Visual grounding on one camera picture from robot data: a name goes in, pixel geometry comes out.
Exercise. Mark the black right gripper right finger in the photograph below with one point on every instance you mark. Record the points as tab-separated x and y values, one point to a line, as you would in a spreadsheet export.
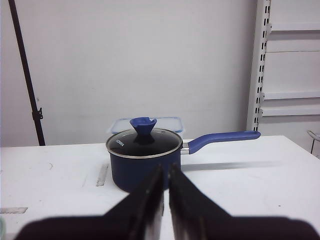
196	217

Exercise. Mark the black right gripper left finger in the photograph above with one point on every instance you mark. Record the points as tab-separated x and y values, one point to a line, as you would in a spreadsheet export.
137	217

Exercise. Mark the dark blue saucepan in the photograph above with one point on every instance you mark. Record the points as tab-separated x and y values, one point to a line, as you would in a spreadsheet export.
127	173

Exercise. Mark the glass pot lid blue knob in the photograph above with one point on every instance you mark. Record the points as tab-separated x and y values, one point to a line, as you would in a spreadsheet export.
144	139

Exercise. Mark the black tripod pole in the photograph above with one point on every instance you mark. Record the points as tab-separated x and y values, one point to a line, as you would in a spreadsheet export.
37	113

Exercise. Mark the white slotted shelf rack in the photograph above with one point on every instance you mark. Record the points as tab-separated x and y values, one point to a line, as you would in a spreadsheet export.
284	95

